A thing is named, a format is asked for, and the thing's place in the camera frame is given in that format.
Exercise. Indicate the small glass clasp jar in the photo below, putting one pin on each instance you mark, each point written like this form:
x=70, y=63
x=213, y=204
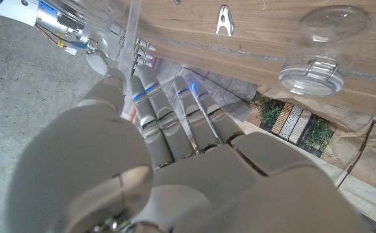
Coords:
x=320, y=55

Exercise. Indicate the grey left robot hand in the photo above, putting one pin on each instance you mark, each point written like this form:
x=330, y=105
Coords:
x=191, y=187

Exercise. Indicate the wooden table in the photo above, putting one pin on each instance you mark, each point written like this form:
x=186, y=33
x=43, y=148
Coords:
x=272, y=58

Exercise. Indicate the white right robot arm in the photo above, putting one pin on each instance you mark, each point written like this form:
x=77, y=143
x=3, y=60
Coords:
x=19, y=11

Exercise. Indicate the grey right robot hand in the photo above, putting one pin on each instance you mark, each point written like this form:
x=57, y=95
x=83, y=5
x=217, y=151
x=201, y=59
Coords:
x=110, y=45

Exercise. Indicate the small metal clip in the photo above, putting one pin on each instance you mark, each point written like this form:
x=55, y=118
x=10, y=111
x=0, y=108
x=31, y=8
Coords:
x=225, y=21

